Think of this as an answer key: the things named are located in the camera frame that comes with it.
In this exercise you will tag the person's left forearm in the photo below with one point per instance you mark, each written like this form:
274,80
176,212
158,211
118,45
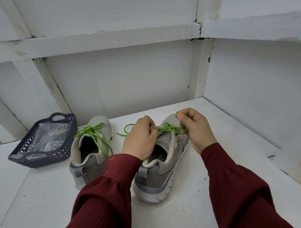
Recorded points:
106,197

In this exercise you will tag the clear plastic bag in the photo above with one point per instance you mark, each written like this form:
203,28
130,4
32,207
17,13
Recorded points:
49,136

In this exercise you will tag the person's right hand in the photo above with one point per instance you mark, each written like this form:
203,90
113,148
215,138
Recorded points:
200,127

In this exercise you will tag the person's left hand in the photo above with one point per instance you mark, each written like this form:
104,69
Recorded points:
140,138

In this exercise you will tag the person's right forearm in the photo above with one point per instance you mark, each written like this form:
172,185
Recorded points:
244,192

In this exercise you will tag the green shoelace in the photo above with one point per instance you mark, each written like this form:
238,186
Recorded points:
94,131
169,127

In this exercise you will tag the grey mesh shoe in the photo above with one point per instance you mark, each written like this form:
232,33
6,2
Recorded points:
89,162
160,174

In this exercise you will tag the dark plastic lattice basket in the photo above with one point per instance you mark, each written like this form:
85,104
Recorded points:
19,157

